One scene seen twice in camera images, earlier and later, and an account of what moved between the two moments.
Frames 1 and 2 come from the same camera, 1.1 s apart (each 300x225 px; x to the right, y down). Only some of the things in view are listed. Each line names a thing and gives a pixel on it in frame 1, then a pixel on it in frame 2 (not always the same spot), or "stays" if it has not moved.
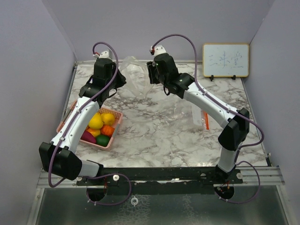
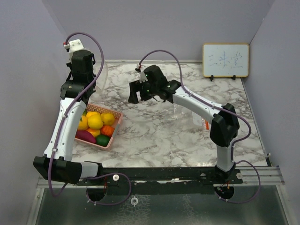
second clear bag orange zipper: x=183 y=113 stays
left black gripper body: x=118 y=81 → x=70 y=64
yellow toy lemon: x=95 y=122 stays
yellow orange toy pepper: x=94 y=132 stays
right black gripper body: x=154 y=78 → x=148 y=91
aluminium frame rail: x=268 y=175 stays
